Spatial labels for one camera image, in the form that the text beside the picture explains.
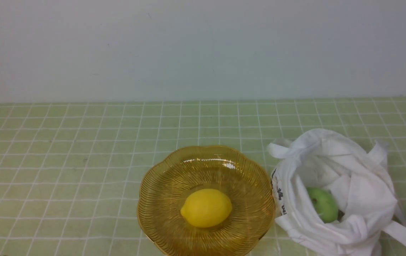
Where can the green apple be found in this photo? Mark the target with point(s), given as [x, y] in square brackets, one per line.
[324, 204]

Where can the white cloth tote bag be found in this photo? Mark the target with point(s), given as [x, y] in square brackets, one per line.
[359, 182]

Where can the amber ribbed glass bowl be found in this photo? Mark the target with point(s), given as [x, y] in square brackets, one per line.
[166, 185]

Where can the green checkered tablecloth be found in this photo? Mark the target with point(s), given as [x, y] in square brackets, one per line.
[70, 172]

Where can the yellow lemon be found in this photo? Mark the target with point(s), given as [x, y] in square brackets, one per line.
[206, 208]

